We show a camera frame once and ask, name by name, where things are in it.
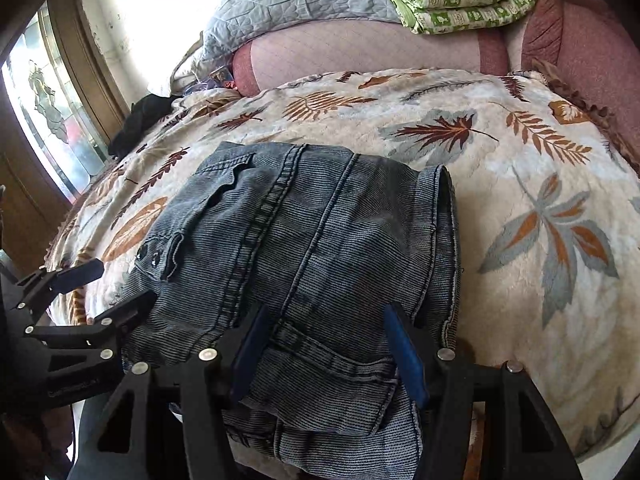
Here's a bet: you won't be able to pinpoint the cream leaf printed blanket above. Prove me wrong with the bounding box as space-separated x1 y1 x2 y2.
45 67 640 463

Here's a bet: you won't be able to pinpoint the black cloth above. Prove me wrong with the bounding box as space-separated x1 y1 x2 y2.
107 94 176 158

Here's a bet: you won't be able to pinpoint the colourful packets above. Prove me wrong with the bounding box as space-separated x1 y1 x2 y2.
209 67 239 92

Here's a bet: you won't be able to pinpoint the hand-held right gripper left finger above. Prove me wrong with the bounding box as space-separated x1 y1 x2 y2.
70 302 273 480

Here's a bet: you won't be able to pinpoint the grey quilted blanket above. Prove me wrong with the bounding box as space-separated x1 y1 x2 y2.
197 0 406 73

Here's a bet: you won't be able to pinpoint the blue denim pants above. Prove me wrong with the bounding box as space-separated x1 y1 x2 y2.
120 141 463 480

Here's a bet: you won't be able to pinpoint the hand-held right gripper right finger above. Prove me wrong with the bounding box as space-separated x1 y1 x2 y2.
382 304 583 480

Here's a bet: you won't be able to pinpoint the cream pillow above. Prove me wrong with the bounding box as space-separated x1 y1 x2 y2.
170 40 211 96

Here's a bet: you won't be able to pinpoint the brown fringed bedcover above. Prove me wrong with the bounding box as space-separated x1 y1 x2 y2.
530 57 640 161

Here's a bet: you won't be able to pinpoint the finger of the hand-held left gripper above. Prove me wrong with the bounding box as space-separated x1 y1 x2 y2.
24 287 159 362
12 258 106 312

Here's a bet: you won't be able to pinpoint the pink sofa backrest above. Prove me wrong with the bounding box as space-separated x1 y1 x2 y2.
232 0 640 141

